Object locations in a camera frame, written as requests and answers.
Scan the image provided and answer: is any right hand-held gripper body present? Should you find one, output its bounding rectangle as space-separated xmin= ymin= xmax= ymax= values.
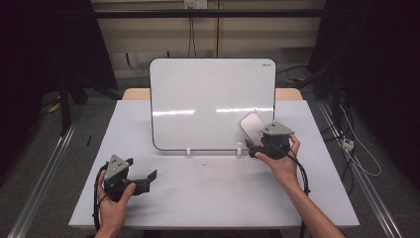
xmin=254 ymin=121 xmax=296 ymax=161

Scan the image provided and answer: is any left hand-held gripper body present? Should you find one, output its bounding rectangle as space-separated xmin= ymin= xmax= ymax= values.
xmin=103 ymin=154 xmax=152 ymax=203

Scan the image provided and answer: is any white whiteboard eraser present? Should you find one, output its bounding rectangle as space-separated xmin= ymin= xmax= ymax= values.
xmin=239 ymin=112 xmax=267 ymax=146

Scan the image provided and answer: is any person's right hand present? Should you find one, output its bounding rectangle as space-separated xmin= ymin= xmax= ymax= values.
xmin=254 ymin=133 xmax=302 ymax=190

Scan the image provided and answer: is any person's left hand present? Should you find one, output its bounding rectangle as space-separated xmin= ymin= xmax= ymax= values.
xmin=96 ymin=180 xmax=138 ymax=233

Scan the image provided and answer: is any white whiteboard with black rim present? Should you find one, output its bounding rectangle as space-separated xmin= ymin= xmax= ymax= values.
xmin=149 ymin=58 xmax=278 ymax=153

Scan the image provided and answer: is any white power adapter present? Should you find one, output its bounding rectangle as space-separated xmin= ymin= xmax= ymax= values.
xmin=341 ymin=137 xmax=356 ymax=152

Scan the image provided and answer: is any black curtain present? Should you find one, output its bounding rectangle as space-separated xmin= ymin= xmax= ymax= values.
xmin=0 ymin=0 xmax=119 ymax=186
xmin=306 ymin=0 xmax=420 ymax=191

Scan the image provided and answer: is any black horizontal bar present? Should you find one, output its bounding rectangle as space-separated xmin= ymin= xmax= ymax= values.
xmin=93 ymin=8 xmax=329 ymax=20

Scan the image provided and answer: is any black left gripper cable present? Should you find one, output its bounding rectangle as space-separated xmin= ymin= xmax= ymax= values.
xmin=91 ymin=163 xmax=111 ymax=232

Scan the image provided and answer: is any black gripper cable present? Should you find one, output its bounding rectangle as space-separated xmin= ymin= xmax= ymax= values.
xmin=91 ymin=163 xmax=111 ymax=232
xmin=278 ymin=145 xmax=312 ymax=238

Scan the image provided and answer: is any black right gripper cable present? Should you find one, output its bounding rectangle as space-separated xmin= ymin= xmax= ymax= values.
xmin=278 ymin=145 xmax=312 ymax=238

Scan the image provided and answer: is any aluminium floor rail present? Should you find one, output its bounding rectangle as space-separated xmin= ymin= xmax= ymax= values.
xmin=316 ymin=98 xmax=404 ymax=238
xmin=6 ymin=108 xmax=84 ymax=238

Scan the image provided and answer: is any white cable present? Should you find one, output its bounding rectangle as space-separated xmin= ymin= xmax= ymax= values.
xmin=339 ymin=103 xmax=383 ymax=178

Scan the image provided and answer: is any black hanging cable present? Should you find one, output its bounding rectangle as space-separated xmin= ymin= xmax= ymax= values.
xmin=187 ymin=16 xmax=198 ymax=60

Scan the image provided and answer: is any white wall socket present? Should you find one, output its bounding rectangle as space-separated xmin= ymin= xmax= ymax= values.
xmin=183 ymin=0 xmax=209 ymax=10

